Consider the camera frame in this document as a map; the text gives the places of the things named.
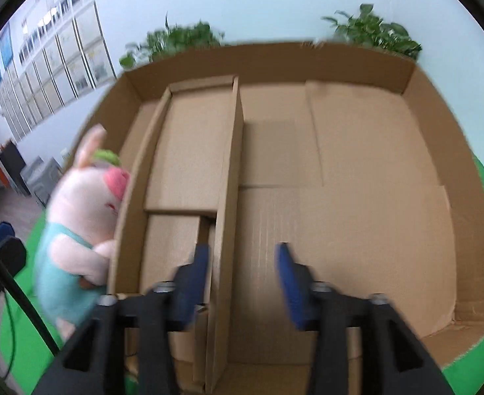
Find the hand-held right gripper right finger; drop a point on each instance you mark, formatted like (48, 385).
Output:
(289, 284)

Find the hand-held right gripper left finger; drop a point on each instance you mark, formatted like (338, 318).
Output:
(196, 279)

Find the large cardboard box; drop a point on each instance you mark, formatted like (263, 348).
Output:
(349, 214)

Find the grey cabinet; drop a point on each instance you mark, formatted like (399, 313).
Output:
(40, 181)

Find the black cabinet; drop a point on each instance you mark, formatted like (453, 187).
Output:
(13, 164)

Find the pink pig plush toy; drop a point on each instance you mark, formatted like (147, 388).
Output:
(81, 197)

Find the cardboard divider insert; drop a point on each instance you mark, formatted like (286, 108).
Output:
(192, 152)

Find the green cloth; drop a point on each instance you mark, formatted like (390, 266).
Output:
(464, 358)

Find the green potted plant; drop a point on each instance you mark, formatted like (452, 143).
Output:
(373, 28)
(176, 37)

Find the wall of framed certificates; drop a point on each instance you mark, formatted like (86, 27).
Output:
(52, 78)

